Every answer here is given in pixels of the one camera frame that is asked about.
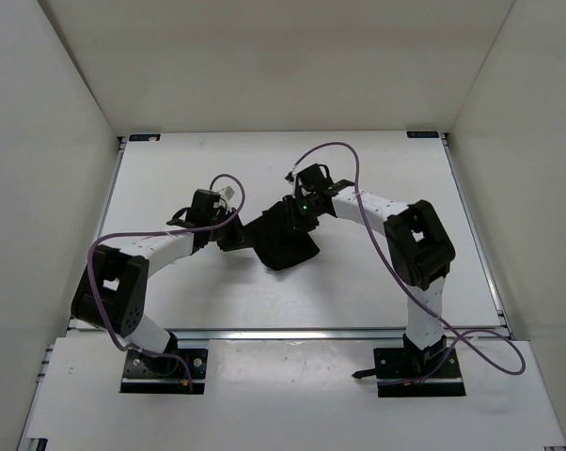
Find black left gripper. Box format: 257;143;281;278
208;207;255;251

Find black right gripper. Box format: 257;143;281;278
283;194;320;239

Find black skirt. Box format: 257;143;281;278
244;200;320;271

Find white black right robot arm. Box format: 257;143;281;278
286;163;456;377

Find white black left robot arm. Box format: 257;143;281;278
71;186;246;374

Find right blue corner label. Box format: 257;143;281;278
406;131;440;139

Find blue corner label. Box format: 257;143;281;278
128;133;161;142
406;131;440;139

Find left blue corner label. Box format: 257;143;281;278
128;133;161;142

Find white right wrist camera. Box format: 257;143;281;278
285;167;301;197

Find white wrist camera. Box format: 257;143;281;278
285;167;301;197
217;186;235;205

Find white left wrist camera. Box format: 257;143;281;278
217;186;235;205

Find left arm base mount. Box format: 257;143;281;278
119;345;209;396

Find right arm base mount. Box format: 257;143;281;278
352;343;466;398

